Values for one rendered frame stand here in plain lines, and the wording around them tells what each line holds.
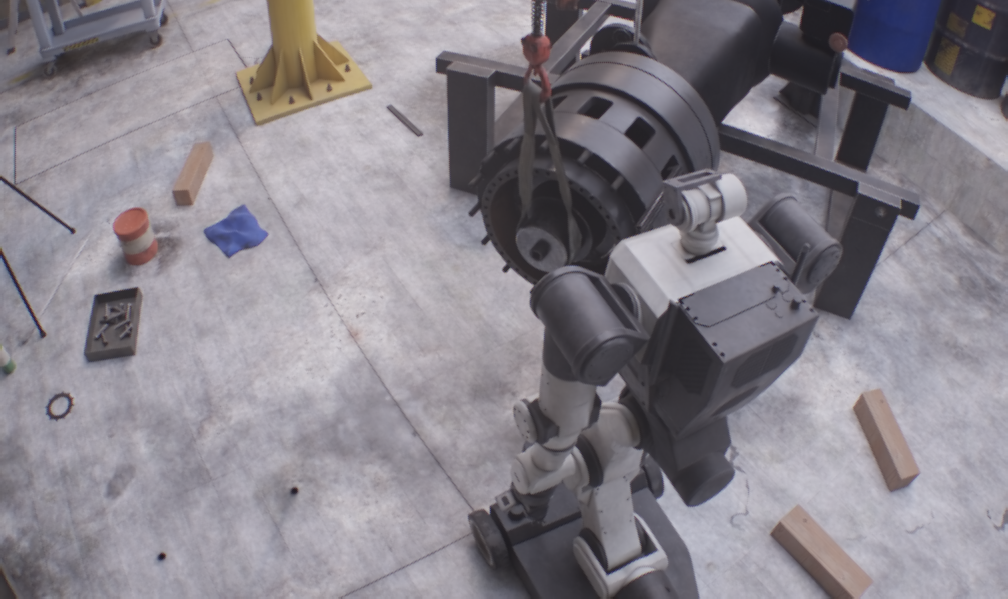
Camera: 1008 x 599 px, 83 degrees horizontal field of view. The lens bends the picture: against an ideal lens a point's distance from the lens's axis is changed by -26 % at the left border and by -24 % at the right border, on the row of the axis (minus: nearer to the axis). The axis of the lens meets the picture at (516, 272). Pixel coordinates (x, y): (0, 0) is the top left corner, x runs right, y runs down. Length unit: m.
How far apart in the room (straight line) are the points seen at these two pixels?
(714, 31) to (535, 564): 1.82
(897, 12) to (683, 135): 2.46
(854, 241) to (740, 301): 1.84
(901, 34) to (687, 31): 1.97
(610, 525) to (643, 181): 0.87
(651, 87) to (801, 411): 1.36
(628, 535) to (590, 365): 1.02
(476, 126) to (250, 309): 1.20
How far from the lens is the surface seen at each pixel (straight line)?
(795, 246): 1.24
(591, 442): 1.70
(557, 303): 1.03
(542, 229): 1.80
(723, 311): 1.06
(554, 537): 2.14
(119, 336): 3.13
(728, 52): 2.55
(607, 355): 1.00
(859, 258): 2.94
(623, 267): 1.11
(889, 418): 2.78
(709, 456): 1.36
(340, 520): 2.39
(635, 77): 2.03
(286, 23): 4.08
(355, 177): 3.51
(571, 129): 1.81
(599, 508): 1.86
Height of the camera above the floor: 2.12
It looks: 45 degrees down
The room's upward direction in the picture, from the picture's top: 2 degrees clockwise
